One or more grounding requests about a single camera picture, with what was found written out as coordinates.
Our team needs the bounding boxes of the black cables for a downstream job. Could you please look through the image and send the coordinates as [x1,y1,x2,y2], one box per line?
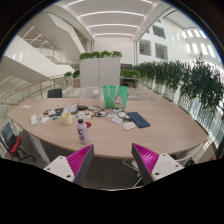
[94,105,133,123]

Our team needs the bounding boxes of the black notebook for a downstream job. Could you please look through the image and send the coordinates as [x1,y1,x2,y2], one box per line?
[49,107,65,117]

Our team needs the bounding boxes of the colourful sticker sheet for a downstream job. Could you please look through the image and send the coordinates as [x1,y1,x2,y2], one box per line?
[74,111,96,120]

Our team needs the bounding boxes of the cream yellow mug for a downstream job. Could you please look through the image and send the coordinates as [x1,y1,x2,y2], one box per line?
[58,111,74,127]

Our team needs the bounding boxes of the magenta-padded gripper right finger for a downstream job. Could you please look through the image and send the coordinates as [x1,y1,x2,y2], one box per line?
[131,142,185,186]

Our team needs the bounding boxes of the lilac drink bottle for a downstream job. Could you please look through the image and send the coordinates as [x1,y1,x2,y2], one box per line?
[76,117,91,146]

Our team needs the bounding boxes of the white labelled card box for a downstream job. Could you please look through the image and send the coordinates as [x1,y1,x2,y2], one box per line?
[110,114,124,125]

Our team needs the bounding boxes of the row of green hedge plants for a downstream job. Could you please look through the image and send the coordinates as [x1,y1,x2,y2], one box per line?
[133,56,224,113]

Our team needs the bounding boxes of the clear plastic packet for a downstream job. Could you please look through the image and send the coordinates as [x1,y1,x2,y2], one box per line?
[122,121,137,131]

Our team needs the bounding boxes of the ceiling light strips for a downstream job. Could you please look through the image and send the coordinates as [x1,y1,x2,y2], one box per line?
[66,0,154,38]

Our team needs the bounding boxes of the potted green plants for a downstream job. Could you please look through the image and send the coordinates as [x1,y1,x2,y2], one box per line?
[63,69,81,88]

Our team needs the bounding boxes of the dark blue keyboard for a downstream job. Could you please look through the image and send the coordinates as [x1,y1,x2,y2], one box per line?
[126,111,152,129]

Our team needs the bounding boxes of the red and black office chair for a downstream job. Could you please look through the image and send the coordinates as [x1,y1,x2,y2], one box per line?
[0,121,37,163]

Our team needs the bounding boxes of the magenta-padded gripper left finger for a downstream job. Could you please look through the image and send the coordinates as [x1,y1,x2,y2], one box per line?
[43,143,95,188]

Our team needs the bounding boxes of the clear shaker bottle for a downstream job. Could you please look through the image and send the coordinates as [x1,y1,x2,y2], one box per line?
[91,88,101,108]

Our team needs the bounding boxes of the white staircase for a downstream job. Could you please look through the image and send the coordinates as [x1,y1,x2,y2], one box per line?
[19,21,81,68]

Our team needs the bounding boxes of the green tote bag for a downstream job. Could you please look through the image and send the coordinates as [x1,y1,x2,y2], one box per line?
[102,85,129,109]

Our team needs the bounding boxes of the white cabinet topped with plants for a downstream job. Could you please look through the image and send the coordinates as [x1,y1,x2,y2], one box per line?
[79,50,123,89]

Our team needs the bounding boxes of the planter with green plants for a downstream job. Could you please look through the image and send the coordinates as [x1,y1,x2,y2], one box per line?
[119,68,141,88]

